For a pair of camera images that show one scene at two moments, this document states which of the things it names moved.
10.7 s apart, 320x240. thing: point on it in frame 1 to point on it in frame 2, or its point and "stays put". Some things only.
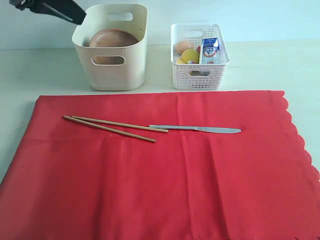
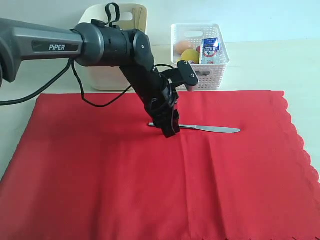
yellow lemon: [190, 54] stays put
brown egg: [181, 46] stays put
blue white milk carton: [210, 52] stays put
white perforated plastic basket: [198, 76] stays put
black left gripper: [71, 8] to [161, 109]
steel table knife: [208, 129] stays put
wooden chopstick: [121, 124] to [134, 18]
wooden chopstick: [110, 128] to [140, 20]
